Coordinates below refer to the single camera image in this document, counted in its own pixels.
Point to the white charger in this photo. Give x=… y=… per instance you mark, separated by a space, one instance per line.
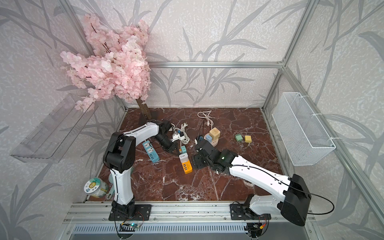
x=184 y=158

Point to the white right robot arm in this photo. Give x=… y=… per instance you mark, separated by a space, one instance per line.
x=288 y=196

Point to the orange power strip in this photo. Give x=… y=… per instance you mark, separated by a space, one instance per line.
x=187 y=167

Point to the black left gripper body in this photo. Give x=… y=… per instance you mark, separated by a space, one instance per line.
x=166 y=142

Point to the blue power strip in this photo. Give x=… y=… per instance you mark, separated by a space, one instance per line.
x=150 y=150

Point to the pink cherry blossom tree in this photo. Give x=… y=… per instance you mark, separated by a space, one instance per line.
x=118 y=66

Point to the yellow plug adapter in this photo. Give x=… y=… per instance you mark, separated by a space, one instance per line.
x=248 y=139

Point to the round pink socket base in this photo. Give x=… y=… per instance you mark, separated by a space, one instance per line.
x=214 y=142

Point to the beige cube adapter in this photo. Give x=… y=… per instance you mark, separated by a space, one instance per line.
x=215 y=134

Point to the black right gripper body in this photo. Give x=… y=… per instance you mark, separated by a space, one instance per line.
x=199 y=163

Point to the round tape tin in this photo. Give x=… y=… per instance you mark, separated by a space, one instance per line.
x=96 y=188

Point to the clear acrylic wall shelf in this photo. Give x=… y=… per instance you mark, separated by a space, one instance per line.
x=52 y=138

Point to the green plug adapter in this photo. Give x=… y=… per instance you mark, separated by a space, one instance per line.
x=239 y=138

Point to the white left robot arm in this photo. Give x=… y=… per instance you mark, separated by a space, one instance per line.
x=150 y=129

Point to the green dustpan brush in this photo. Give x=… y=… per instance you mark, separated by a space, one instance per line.
x=111 y=192

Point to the blue cube adapter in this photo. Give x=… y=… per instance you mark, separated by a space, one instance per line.
x=208 y=138

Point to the white wire mesh basket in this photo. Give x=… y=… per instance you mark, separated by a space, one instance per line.
x=304 y=136

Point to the teal plug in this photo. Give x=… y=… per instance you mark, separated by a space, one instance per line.
x=183 y=150

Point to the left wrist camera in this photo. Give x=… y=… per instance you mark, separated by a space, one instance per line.
x=178 y=137

